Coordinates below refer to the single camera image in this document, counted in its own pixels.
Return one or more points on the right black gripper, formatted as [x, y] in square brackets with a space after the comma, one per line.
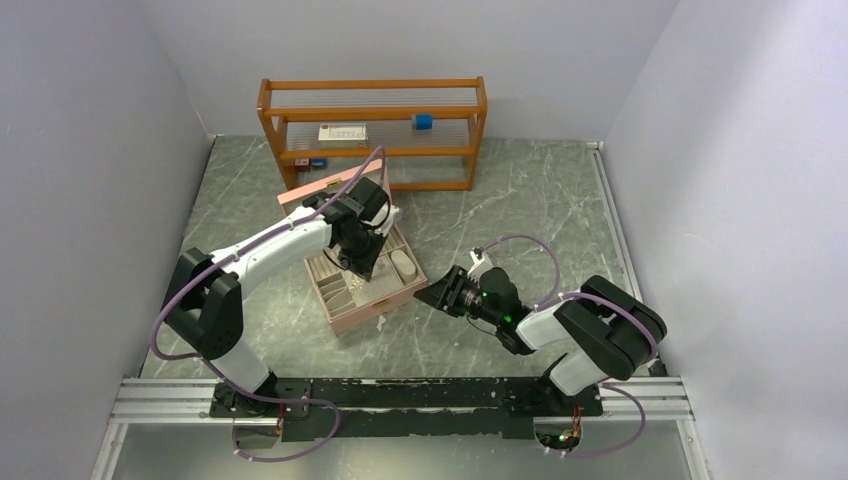
[444, 293]

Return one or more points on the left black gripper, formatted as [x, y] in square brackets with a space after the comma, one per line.
[364, 267]

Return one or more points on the pink jewelry box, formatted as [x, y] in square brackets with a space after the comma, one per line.
[347, 300]

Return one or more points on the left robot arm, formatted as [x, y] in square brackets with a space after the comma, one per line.
[204, 300]

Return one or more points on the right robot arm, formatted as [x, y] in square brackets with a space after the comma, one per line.
[614, 333]

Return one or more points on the beige watch pillow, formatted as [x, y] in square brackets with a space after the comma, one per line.
[404, 265]

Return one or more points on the white red-print box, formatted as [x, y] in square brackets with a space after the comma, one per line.
[343, 135]

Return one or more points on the blue cube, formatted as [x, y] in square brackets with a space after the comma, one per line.
[422, 122]

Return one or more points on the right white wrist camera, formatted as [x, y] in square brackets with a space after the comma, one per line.
[481, 263]

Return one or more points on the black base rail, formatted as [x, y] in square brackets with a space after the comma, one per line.
[511, 407]

